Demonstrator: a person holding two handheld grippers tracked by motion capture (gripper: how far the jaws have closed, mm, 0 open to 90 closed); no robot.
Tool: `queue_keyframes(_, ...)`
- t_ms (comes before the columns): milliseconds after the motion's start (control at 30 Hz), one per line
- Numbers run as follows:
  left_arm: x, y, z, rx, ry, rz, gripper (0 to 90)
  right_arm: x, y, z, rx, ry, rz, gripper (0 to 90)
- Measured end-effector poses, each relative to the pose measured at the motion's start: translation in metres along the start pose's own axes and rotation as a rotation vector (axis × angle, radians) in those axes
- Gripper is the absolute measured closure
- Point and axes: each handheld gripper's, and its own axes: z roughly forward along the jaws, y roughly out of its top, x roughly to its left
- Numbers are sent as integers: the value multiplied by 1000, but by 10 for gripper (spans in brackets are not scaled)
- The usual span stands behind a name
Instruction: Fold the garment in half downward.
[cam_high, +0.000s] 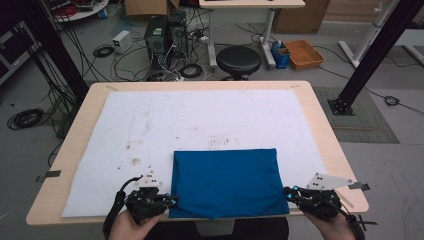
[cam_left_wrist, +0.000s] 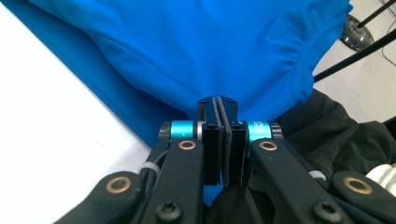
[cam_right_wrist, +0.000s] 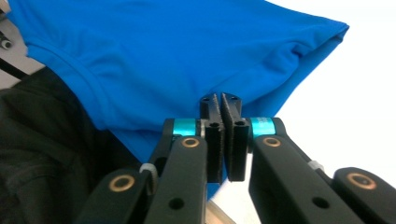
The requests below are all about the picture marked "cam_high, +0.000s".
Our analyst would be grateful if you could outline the black tape strip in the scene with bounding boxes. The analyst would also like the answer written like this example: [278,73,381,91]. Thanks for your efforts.
[35,169,63,184]

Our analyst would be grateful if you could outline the person's left hand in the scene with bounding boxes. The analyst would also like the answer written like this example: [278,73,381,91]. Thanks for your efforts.
[108,209,165,240]

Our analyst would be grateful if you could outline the large cardboard box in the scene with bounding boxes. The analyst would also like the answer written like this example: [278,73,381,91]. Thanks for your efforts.
[273,0,331,35]

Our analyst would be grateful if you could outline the black tape cross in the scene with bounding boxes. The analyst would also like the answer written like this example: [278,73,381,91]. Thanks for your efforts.
[355,214,380,232]

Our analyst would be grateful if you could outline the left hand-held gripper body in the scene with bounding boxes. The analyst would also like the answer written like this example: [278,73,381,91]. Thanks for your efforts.
[124,170,169,225]

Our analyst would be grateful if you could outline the round white table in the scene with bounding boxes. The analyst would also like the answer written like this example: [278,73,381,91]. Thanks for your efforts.
[43,0,110,24]

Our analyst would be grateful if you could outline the blue box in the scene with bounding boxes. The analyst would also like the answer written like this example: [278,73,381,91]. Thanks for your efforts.
[270,40,292,70]

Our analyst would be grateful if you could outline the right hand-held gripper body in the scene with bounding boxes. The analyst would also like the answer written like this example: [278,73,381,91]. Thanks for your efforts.
[295,172,355,222]

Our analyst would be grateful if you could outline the person's dark pants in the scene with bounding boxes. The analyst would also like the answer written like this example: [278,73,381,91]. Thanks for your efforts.
[143,216,290,240]

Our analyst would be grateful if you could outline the black round stool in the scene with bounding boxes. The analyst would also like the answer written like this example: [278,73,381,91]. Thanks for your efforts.
[215,45,263,82]

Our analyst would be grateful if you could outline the beige tape strip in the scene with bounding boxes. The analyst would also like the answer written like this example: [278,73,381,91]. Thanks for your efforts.
[334,189,355,210]

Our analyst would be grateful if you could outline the black sleeved gripper cable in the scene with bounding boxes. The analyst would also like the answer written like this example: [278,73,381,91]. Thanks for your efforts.
[339,204,368,240]
[102,175,144,240]

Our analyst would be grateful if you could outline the white-legged wooden desk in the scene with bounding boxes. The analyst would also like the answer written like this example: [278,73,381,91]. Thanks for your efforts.
[198,0,306,70]

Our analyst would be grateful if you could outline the white power supply box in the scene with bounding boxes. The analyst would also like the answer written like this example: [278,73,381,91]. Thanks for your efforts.
[111,29,134,55]

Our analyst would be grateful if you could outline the white felt mat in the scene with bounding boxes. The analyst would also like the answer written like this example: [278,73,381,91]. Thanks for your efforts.
[61,89,328,218]

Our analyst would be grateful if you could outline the orange shallow tray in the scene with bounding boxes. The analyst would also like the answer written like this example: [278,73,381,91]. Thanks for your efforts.
[283,39,326,71]

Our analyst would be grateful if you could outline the grey floor mat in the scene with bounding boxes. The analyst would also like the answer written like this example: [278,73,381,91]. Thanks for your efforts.
[313,87,400,145]

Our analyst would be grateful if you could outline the black shelf rack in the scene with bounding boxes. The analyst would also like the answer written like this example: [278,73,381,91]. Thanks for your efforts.
[0,19,42,86]

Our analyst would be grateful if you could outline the black frame post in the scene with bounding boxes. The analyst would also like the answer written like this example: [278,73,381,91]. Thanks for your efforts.
[327,0,424,117]
[16,0,90,101]

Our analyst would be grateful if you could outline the tiny black cable coil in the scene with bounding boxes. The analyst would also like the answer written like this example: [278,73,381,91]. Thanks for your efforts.
[383,95,401,107]

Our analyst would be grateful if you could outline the person's right hand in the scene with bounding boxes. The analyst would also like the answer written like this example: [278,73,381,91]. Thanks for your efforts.
[300,209,358,240]

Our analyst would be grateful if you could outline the black computer tower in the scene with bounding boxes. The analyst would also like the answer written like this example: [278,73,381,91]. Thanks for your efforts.
[166,11,190,68]
[143,15,170,72]

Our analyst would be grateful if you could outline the short black tape piece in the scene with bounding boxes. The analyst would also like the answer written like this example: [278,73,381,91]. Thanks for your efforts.
[348,181,371,192]

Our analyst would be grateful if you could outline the small black cable coil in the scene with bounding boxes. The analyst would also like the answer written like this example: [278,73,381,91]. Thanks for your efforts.
[92,44,115,59]

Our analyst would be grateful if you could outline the white metal stand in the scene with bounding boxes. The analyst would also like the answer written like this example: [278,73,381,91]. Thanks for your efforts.
[338,0,401,69]

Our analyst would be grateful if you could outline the blue t-shirt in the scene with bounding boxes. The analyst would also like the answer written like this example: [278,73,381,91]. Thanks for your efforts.
[168,148,291,221]

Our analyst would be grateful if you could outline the large black cable coil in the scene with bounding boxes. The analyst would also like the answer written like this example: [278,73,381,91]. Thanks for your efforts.
[6,107,45,131]

